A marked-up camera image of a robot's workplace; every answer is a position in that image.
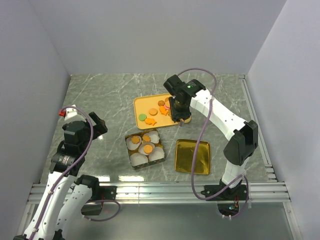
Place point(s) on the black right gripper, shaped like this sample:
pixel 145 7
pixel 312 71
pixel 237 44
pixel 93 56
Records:
pixel 175 115

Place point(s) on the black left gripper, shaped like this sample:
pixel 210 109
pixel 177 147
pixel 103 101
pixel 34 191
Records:
pixel 99 128

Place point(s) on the orange leaf cookie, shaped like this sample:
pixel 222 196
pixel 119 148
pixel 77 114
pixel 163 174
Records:
pixel 146 138

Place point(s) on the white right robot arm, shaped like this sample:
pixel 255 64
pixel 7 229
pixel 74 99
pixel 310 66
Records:
pixel 242 135

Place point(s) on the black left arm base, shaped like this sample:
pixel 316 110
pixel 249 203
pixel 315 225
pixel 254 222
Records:
pixel 105 193

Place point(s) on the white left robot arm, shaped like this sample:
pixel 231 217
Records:
pixel 65 192

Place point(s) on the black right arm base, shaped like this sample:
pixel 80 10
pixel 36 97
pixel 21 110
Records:
pixel 239 193

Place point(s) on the orange fish cookie middle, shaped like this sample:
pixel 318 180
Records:
pixel 163 110

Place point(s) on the red emergency button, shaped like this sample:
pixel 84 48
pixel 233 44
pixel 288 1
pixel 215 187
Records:
pixel 62 113

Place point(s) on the gold tin lid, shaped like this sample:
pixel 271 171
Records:
pixel 184 153

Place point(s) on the swirl butter cookie top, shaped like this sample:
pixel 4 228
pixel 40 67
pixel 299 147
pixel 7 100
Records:
pixel 161 103

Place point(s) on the white paper cup back-right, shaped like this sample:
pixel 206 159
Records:
pixel 155 139

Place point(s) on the yellow plastic tray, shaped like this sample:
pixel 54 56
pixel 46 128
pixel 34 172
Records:
pixel 142 105

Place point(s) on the white paper cup right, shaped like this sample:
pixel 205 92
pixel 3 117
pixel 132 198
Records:
pixel 157 154

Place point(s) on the green sandwich cookie left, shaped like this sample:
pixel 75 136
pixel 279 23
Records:
pixel 142 117

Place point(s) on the white paper cup centre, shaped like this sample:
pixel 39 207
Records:
pixel 140 149

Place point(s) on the green christmas cookie tin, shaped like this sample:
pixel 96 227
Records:
pixel 140 134

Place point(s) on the white paper cup back-left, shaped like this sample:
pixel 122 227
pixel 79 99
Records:
pixel 132 146

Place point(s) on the white paper cup front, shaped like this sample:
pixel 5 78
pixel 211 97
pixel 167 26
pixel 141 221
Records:
pixel 137 159

